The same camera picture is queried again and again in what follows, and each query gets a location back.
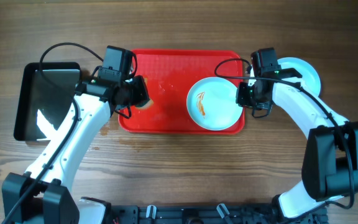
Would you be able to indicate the red plastic serving tray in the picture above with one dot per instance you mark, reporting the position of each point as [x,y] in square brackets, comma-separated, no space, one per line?
[169,75]

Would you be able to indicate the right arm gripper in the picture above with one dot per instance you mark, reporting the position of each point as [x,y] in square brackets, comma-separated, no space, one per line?
[242,99]

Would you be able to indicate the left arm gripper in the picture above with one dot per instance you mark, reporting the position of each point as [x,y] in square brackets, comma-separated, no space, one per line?
[140,91]

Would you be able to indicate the black rectangular water tray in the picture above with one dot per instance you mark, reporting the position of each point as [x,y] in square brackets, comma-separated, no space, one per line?
[43,104]

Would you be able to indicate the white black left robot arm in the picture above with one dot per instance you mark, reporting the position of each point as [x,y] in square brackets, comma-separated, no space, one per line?
[42,194]

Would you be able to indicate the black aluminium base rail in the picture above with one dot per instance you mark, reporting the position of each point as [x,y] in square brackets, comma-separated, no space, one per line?
[220,214]

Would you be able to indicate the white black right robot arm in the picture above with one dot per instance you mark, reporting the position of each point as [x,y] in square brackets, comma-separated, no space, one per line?
[329,174]

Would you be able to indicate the white plate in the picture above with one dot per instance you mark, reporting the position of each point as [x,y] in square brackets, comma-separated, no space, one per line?
[211,104]
[307,71]

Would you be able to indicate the orange green scrubbing sponge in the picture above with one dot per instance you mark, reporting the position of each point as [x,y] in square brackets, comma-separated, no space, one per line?
[145,104]

